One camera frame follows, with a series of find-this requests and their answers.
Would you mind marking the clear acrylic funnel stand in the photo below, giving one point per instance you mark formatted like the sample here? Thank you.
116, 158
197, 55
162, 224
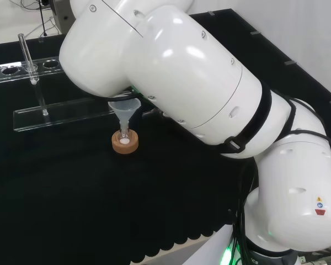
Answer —
30, 120

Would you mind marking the small round-bottom glass flask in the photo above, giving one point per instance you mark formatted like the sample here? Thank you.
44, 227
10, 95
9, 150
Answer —
124, 138

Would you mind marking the black tripod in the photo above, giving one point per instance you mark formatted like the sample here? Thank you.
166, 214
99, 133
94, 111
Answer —
43, 16

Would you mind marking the black bench cloth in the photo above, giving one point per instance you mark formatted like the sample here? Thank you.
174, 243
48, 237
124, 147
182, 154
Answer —
71, 198

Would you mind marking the grey metal box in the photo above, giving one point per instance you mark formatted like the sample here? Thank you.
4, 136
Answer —
62, 16

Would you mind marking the translucent plastic funnel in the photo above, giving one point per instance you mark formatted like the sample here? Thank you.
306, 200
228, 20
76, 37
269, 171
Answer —
124, 110

